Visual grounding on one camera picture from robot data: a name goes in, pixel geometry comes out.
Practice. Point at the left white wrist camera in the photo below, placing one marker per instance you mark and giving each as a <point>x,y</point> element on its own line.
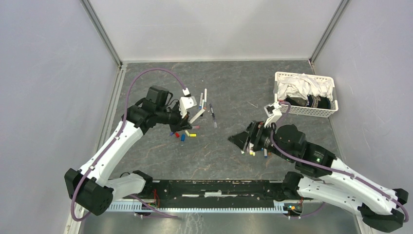
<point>186,102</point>

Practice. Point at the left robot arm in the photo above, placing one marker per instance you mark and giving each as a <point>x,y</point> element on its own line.
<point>90,186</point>

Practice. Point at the white cloth in basket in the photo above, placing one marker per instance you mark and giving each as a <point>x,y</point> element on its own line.
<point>301,85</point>

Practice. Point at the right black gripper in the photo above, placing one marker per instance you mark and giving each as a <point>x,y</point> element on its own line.
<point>255,128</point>

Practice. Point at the white marker upper left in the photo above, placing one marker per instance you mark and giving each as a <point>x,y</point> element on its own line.
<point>205,99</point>

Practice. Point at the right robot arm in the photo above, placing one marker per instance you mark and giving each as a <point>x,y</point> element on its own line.
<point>319,174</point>

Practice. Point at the white cable comb strip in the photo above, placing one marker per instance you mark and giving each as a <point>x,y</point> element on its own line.
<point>136,206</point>

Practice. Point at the dark cloth in basket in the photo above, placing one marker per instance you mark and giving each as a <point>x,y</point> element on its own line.
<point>310,102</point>

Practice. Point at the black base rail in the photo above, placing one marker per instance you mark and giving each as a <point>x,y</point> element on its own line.
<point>216,193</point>

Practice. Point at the white marker brown cap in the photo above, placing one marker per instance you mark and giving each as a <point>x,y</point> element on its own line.
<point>196,116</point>

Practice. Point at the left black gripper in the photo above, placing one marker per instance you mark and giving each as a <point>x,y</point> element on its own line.
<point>181,124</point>

